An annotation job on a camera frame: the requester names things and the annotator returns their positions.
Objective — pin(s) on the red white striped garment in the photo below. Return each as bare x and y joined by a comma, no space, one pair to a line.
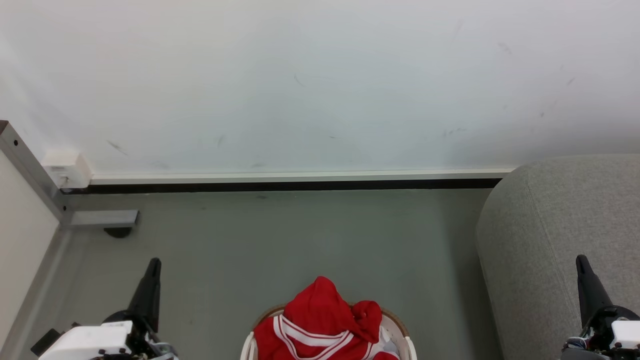
320,325

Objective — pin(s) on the white cloth in basket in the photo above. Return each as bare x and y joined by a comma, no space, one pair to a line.
386,344

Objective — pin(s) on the grey metal frame leg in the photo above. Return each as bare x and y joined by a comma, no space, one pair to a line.
45,190

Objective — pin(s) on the grey fabric sofa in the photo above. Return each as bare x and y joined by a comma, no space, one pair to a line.
560,250

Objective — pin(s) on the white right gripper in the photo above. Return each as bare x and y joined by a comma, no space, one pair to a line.
617,332

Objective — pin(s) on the white wall socket box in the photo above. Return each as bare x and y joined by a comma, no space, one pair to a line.
67,169

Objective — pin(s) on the black round frame foot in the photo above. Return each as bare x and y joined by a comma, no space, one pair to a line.
118,232

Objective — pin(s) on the black baseboard strip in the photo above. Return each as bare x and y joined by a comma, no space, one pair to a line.
280,186

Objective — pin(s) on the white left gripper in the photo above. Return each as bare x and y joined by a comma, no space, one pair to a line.
85,342

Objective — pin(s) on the white laundry basket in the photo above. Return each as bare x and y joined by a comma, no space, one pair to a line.
407,347

